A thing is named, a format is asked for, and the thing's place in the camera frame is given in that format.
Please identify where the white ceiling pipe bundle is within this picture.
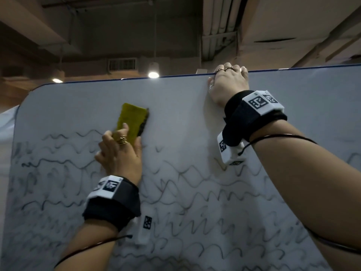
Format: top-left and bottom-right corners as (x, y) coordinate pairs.
(202, 0), (249, 61)

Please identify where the person's left hand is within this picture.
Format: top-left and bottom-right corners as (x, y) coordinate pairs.
(94, 122), (143, 187)

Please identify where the yellow and black whiteboard eraser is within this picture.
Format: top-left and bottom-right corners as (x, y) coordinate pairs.
(116, 103), (150, 137)

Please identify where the black wristband with marker tag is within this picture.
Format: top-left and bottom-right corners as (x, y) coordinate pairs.
(222, 90), (288, 148)
(82, 175), (142, 233)

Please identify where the ceiling air vent grille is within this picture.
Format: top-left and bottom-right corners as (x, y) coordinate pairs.
(108, 58), (138, 73)

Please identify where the large scribbled whiteboard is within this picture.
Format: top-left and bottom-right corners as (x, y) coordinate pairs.
(0, 64), (361, 271)

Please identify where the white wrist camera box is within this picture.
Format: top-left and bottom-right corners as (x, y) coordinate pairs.
(134, 207), (156, 246)
(217, 132), (247, 166)

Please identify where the person's right hand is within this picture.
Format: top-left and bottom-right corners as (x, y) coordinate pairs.
(208, 62), (250, 109)

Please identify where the thin black cable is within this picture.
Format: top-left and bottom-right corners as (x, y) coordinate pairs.
(53, 234), (133, 269)
(238, 134), (361, 255)

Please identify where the person's right forearm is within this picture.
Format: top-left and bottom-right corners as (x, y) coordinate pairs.
(249, 120), (361, 271)

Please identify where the white cloth sheet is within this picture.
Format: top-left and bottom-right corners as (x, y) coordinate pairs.
(0, 105), (19, 145)

